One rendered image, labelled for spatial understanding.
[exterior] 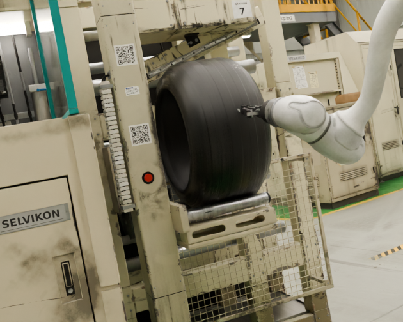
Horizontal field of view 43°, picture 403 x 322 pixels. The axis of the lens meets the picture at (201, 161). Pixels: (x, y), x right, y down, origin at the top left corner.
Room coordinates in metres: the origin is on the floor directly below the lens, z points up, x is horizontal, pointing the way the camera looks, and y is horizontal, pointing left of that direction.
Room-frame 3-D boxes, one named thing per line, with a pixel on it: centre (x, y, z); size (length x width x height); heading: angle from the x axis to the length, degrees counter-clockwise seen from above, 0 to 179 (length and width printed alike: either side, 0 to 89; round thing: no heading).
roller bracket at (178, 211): (1.96, 0.16, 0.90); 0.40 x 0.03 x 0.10; 19
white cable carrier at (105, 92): (1.86, 0.29, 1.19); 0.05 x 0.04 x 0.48; 19
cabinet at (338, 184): (6.59, -1.71, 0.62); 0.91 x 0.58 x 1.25; 122
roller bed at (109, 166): (2.31, 0.32, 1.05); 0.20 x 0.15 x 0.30; 109
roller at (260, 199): (1.89, -0.06, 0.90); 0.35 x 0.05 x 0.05; 109
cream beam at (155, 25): (2.34, -0.03, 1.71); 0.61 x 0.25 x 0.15; 109
